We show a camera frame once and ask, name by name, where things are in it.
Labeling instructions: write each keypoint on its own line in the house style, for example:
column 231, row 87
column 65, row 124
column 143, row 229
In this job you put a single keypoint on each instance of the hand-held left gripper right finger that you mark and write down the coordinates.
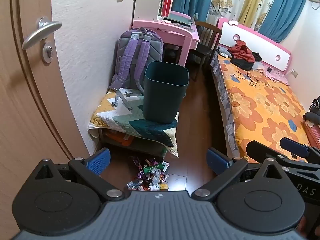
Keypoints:
column 218, row 160

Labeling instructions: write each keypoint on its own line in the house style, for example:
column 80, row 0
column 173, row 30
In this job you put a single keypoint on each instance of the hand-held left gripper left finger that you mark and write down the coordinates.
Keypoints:
column 98, row 160

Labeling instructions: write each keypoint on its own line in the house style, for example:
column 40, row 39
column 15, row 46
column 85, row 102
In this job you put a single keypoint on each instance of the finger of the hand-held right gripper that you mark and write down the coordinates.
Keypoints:
column 265, row 151
column 295, row 147

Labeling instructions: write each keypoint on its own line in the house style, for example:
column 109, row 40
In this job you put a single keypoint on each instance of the pile of snack wrappers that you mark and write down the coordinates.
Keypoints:
column 150, row 172

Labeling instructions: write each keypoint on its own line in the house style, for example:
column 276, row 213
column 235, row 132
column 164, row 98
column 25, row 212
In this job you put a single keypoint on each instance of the dark green trash bin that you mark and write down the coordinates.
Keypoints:
column 162, row 97

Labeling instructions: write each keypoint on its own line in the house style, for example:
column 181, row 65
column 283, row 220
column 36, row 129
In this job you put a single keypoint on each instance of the red striped mat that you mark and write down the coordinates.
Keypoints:
column 313, row 136

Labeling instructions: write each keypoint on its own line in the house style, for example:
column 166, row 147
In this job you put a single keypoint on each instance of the orange box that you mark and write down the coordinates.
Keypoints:
column 117, row 138

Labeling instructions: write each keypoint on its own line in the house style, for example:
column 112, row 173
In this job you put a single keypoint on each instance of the black bag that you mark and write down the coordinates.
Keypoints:
column 313, row 112

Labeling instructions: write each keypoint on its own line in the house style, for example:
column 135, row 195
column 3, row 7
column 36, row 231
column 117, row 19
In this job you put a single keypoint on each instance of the orange floral bedsheet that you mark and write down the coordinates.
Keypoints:
column 262, row 105

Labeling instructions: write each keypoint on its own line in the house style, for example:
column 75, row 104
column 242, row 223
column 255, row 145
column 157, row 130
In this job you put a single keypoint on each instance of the pink cloth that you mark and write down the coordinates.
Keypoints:
column 277, row 76

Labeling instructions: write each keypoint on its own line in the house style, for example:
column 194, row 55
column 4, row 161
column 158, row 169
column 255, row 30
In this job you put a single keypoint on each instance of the black clothing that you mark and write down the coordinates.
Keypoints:
column 243, row 63

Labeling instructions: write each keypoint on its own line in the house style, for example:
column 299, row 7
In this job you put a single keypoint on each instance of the wooden door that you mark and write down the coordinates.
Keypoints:
column 25, row 105

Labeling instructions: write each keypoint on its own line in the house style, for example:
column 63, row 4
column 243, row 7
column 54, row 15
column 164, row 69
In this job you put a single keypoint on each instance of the pink white bed headboard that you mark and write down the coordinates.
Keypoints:
column 262, row 45

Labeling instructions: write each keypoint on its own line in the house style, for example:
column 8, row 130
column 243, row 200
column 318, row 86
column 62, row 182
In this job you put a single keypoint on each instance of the small grey cloth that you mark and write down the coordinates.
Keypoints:
column 223, row 52

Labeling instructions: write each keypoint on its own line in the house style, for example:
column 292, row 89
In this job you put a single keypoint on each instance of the purple grey backpack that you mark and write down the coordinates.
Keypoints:
column 132, row 55

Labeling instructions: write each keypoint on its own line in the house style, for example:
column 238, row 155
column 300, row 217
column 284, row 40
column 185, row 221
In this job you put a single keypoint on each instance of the dark wooden chair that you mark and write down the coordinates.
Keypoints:
column 205, row 47

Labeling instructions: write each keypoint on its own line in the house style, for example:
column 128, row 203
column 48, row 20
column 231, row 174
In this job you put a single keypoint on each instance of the door lock cylinder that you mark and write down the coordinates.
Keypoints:
column 48, row 52

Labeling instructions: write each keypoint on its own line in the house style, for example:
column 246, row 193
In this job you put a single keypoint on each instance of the pink desk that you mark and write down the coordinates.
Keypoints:
column 175, row 33

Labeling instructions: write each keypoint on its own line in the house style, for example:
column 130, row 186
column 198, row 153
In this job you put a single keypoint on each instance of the yellow curtain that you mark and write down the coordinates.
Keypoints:
column 251, row 0

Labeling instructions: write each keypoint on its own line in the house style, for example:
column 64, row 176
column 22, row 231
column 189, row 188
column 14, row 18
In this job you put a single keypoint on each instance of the white floral curtain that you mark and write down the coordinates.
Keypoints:
column 225, row 2

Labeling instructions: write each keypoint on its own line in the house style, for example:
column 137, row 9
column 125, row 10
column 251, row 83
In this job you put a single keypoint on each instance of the red books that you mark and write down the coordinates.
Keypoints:
column 168, row 2

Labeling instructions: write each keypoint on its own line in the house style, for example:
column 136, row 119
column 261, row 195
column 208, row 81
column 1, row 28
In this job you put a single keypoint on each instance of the white bookshelf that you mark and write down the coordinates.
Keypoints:
column 147, row 0

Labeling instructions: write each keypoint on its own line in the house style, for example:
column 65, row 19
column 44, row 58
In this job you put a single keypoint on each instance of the white wall socket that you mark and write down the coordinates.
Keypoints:
column 294, row 73

